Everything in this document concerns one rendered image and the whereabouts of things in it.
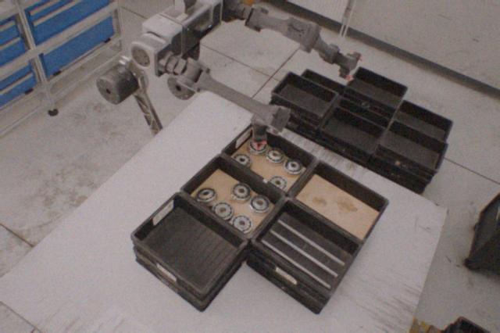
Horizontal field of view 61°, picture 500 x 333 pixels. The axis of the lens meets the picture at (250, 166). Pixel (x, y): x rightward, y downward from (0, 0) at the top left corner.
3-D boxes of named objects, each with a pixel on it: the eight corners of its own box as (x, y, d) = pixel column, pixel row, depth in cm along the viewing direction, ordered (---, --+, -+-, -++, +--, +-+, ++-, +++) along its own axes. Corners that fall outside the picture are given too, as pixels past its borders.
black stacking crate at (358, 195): (283, 209, 204) (287, 196, 195) (313, 173, 221) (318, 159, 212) (355, 256, 192) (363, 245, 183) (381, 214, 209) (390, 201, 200)
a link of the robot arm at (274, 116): (290, 107, 152) (276, 131, 152) (292, 113, 165) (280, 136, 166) (184, 55, 159) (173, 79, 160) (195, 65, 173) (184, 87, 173)
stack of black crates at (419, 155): (356, 185, 306) (378, 143, 271) (370, 159, 323) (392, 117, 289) (408, 212, 296) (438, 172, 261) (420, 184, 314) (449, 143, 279)
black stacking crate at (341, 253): (247, 253, 187) (249, 241, 178) (282, 210, 204) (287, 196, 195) (323, 308, 175) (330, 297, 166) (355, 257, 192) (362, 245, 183)
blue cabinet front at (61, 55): (45, 77, 312) (23, 8, 269) (113, 34, 355) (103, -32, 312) (48, 79, 312) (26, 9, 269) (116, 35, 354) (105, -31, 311)
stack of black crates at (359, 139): (307, 159, 315) (318, 128, 289) (323, 136, 333) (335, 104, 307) (356, 184, 306) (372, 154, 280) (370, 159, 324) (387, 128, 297)
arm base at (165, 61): (169, 66, 171) (167, 41, 162) (184, 74, 169) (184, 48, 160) (155, 76, 166) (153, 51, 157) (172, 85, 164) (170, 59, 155)
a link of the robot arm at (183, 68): (176, 56, 160) (169, 69, 160) (198, 66, 157) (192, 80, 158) (185, 63, 169) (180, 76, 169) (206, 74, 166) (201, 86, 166)
